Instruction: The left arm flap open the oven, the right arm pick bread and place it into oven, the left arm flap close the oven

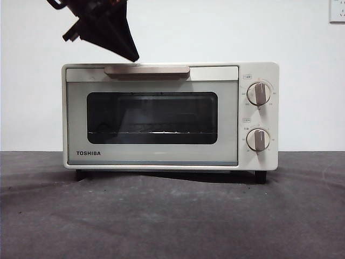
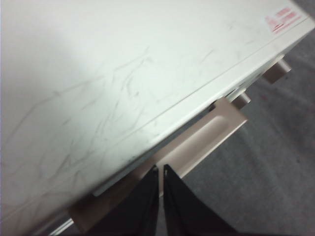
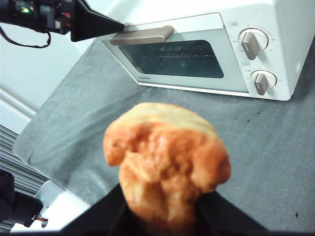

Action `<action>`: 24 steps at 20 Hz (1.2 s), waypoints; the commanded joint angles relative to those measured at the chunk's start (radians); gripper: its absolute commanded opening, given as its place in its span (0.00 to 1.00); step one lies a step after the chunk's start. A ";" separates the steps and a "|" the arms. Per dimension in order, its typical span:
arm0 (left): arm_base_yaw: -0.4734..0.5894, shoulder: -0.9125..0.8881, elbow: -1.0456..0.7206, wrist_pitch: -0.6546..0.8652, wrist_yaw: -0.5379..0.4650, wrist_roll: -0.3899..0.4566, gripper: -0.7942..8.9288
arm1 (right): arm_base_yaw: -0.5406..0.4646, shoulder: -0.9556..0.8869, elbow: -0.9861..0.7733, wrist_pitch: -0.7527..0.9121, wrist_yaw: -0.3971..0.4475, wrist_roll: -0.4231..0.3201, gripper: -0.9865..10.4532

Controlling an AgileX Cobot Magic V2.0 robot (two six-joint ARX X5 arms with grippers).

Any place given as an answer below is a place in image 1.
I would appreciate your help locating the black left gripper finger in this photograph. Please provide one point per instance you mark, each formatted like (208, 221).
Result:
(124, 29)
(105, 35)

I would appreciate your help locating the cream Toshiba toaster oven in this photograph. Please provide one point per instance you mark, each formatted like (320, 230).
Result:
(258, 70)

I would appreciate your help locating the cream round oven knob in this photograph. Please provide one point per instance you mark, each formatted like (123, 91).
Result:
(258, 139)
(259, 94)

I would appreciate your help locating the dark grey felt table mat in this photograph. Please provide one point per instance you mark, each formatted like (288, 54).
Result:
(161, 221)

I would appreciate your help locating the white wall socket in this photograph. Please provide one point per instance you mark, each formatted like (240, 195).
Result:
(338, 13)

